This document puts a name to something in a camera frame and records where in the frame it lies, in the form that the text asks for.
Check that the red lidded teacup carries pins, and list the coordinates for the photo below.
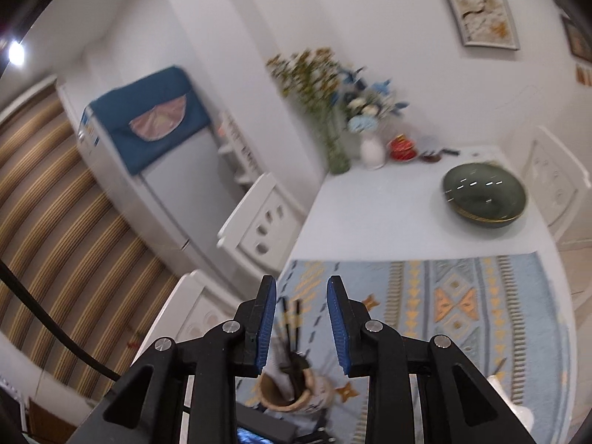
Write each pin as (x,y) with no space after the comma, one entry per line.
(403,149)

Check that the white shelf rack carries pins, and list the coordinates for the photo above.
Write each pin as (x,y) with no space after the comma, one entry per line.
(240,148)

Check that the dark green bowl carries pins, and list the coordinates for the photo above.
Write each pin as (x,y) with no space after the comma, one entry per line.
(483,196)

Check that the small framed picture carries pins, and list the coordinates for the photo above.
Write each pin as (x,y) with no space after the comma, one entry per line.
(578,39)

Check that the white dotted rice paddle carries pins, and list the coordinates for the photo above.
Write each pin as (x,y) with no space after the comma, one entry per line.
(279,356)

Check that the blue refrigerator cover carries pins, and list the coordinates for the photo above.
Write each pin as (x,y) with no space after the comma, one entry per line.
(138,148)

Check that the ceiling lamp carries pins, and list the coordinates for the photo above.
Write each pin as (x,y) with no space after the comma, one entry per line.
(17,52)

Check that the blue artificial flowers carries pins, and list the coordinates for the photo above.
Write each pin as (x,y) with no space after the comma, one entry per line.
(370,101)

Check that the glass flower vase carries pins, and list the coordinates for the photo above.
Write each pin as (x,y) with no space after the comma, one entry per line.
(337,155)

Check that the large framed painting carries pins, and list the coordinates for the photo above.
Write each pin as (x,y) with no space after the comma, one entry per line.
(481,4)

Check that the striped curtain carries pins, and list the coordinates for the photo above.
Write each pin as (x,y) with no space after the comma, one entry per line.
(60,222)

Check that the patterned light blue tablecloth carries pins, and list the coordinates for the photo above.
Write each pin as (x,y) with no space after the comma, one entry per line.
(462,333)

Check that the wooden utensil holder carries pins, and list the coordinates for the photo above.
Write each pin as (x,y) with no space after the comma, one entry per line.
(317,393)

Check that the white flower vase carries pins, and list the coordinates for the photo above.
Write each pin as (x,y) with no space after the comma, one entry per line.
(372,152)

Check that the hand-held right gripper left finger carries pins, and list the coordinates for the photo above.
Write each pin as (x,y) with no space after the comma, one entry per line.
(267,323)

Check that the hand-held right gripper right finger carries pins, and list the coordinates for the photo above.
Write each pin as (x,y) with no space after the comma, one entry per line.
(337,328)

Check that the dried yellow flower bouquet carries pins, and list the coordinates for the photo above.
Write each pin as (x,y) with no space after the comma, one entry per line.
(305,78)

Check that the black chopstick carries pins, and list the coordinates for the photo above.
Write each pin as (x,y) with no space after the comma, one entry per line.
(298,328)
(287,333)

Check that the white dining chair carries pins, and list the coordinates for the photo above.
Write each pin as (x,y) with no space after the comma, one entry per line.
(194,305)
(550,180)
(259,212)

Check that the white refrigerator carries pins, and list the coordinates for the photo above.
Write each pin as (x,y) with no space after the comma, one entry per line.
(175,194)

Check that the white object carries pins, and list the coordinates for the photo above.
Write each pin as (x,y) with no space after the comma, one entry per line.
(508,400)

